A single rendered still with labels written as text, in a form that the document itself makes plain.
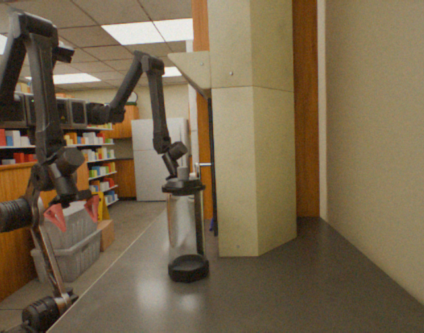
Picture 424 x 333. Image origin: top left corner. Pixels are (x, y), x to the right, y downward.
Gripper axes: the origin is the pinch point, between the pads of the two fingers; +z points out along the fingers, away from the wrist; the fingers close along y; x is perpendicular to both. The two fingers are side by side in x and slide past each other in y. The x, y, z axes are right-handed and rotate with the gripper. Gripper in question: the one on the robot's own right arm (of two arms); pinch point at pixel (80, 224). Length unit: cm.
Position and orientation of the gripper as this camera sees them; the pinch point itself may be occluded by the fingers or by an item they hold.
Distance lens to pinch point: 88.5
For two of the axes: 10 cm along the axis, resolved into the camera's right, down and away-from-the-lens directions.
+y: 5.2, -0.9, 8.5
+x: -7.2, 4.8, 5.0
